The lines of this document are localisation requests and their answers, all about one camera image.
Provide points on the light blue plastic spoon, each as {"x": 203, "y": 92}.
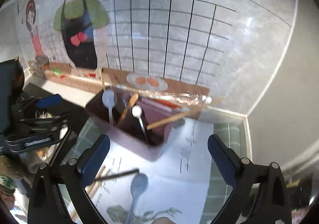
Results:
{"x": 138, "y": 186}

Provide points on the cartoon kitchen wall sticker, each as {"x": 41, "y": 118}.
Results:
{"x": 230, "y": 48}

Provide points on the wooden chopstick on mat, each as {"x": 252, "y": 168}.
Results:
{"x": 106, "y": 172}
{"x": 91, "y": 190}

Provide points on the wooden chopstick left in holder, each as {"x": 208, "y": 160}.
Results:
{"x": 102, "y": 78}

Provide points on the purple plastic utensil holder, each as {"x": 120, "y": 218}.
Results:
{"x": 127, "y": 132}

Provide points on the gloved left hand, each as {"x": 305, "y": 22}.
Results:
{"x": 11, "y": 171}

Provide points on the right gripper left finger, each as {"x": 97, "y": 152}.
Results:
{"x": 46, "y": 204}

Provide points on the wooden handle in holder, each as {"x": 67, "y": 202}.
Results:
{"x": 132, "y": 101}

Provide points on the white round ladle spoon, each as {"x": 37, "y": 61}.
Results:
{"x": 137, "y": 113}

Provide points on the wooden chopstick in holder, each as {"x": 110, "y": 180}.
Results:
{"x": 102, "y": 78}
{"x": 192, "y": 111}

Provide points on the wooden chopstick right in holder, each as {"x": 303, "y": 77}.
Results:
{"x": 192, "y": 111}

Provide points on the white plastic spoon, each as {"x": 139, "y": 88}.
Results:
{"x": 108, "y": 100}

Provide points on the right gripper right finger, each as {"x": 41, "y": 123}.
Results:
{"x": 271, "y": 203}

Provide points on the green checkered table mat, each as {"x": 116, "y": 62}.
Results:
{"x": 187, "y": 179}

